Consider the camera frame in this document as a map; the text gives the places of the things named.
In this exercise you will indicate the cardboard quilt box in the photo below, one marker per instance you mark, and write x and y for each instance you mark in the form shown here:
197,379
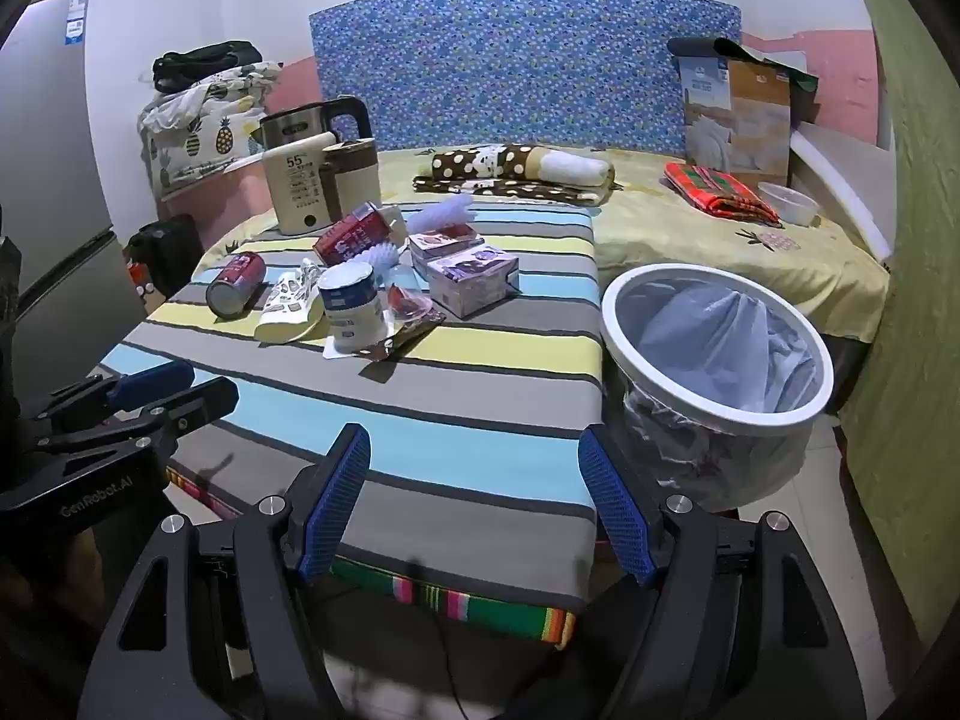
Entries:
750,120

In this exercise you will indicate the clear plastic bin liner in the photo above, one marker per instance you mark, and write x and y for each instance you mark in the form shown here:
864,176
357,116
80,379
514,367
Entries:
712,330

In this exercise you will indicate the clear plastic cup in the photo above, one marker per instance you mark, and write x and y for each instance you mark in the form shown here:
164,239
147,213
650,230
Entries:
409,307

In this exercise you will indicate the beige electric kettle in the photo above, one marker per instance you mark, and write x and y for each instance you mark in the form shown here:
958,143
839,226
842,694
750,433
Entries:
300,180

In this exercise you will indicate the pink storage box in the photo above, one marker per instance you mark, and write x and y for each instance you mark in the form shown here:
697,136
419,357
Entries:
225,195

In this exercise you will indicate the small purple printed box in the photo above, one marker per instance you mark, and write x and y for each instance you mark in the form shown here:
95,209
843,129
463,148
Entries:
442,244

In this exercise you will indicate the pineapple print bedding bundle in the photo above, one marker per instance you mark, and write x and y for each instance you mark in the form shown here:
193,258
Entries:
210,135

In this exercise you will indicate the white foam board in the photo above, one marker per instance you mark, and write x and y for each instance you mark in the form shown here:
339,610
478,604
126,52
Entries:
840,180

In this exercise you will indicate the striped tablecloth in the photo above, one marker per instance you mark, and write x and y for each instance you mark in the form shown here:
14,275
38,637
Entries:
375,405

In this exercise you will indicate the large purple printed box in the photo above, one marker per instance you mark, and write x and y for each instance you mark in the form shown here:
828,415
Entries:
472,285

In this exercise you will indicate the black cloth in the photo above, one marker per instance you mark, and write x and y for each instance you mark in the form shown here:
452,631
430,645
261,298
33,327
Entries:
705,46

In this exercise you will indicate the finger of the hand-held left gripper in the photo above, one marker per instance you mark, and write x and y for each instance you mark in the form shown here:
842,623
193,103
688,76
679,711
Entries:
195,405
150,382

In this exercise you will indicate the white tin can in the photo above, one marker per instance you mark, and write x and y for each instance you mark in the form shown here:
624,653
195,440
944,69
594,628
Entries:
351,311

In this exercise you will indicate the brown polka dot blanket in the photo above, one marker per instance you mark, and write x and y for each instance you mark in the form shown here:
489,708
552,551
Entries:
480,161

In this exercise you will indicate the green curtain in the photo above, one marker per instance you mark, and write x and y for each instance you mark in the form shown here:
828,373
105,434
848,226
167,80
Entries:
915,240

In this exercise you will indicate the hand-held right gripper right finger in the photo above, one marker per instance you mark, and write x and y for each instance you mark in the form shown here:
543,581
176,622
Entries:
611,510

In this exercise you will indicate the red drink can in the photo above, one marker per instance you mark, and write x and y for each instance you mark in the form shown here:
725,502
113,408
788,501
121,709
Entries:
352,236
236,281

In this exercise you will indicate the white paper packaging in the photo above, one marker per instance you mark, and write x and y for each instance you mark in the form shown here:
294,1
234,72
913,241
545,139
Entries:
289,304

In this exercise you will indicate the blue floral headboard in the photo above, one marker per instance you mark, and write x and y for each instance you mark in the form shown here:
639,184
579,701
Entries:
525,60

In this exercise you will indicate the white round trash bin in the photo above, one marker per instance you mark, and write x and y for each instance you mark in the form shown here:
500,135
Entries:
622,360

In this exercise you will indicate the yellow bed sheet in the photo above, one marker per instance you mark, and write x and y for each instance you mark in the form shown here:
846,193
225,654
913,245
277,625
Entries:
675,262

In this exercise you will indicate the black case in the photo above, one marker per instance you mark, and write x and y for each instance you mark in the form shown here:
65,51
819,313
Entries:
161,247

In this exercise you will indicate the red plaid cloth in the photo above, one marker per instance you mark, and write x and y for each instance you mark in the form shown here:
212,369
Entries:
712,191

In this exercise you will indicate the white bowl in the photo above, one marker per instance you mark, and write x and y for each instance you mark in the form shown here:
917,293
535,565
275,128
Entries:
787,206

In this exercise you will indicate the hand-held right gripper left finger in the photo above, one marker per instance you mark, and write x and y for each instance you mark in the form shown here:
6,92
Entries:
337,495

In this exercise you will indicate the beige brown lidded jug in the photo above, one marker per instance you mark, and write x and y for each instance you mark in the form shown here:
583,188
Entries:
352,180

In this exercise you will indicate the brown foil wrapper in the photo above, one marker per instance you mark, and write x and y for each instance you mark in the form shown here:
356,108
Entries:
405,337

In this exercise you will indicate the multicoloured striped cloth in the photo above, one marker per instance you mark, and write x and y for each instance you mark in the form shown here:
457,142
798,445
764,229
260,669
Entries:
450,600

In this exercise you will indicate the grey refrigerator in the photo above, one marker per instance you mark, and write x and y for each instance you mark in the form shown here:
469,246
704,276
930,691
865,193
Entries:
52,165

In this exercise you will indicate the black bag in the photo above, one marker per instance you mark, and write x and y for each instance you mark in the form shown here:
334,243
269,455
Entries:
202,60

